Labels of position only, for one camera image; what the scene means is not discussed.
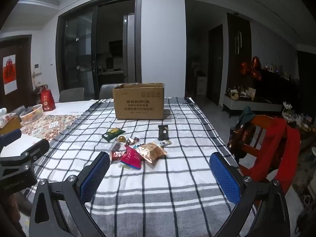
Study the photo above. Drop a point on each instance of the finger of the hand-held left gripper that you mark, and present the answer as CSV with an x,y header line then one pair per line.
x,y
9,137
37,148

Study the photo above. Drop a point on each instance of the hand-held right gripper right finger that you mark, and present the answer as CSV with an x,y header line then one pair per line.
x,y
224,180

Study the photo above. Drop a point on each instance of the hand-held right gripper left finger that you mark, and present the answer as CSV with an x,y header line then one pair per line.
x,y
95,175

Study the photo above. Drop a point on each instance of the red white small packet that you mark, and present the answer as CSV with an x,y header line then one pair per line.
x,y
116,156

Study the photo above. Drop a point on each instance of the pink snack packet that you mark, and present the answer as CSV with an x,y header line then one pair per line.
x,y
130,158

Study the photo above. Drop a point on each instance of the green snack packet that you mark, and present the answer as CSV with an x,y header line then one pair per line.
x,y
113,133

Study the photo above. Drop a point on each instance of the amber round candy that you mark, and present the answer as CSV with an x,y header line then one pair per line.
x,y
121,138

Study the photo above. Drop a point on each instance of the gold candy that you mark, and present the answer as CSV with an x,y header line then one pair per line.
x,y
131,141

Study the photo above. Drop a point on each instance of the gold brown snack packet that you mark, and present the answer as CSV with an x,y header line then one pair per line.
x,y
153,151

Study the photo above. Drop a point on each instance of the small white snack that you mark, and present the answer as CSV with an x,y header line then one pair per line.
x,y
165,142

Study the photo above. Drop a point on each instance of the black snack packet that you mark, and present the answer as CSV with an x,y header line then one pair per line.
x,y
163,132

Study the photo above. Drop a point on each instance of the brown cardboard box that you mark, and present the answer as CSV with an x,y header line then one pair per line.
x,y
139,103

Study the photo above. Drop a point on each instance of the person's left forearm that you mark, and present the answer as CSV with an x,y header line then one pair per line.
x,y
17,203

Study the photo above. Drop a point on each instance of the brown tissue box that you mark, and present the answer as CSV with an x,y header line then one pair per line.
x,y
8,124

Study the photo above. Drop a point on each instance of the floral table mat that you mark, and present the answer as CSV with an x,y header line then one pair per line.
x,y
51,126

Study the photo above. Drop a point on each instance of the grey dining chair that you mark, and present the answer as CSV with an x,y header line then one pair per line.
x,y
20,109
106,90
71,95

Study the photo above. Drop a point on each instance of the clear plastic container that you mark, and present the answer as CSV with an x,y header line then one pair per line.
x,y
30,115

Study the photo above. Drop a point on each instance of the red gift bag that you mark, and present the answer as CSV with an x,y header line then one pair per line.
x,y
47,100

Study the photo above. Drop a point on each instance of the white storage rack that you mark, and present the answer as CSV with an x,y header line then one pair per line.
x,y
37,92

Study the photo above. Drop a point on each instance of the wooden chair with red cloth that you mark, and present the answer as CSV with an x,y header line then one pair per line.
x,y
274,153

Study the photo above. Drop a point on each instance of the red white door poster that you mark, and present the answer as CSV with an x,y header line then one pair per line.
x,y
9,74

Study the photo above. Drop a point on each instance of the checkered grey white tablecloth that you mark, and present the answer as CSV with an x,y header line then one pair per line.
x,y
158,185

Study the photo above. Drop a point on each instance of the green patterned cloth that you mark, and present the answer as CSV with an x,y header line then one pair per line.
x,y
246,116

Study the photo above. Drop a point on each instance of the white sideboard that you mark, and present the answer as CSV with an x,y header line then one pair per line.
x,y
251,105

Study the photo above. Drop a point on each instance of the white lotus ornament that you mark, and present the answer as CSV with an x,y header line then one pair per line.
x,y
287,111

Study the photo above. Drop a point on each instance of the white box on floor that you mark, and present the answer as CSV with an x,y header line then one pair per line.
x,y
201,85

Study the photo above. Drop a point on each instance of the red foil balloons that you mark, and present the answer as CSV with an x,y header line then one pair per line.
x,y
253,69

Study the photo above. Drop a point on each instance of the sliding glass door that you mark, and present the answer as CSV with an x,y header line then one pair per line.
x,y
98,47

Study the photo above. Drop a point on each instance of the dark wardrobe door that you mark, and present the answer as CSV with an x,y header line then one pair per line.
x,y
238,42

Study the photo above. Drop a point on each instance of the white wall intercom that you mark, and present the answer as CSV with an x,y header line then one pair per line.
x,y
37,68

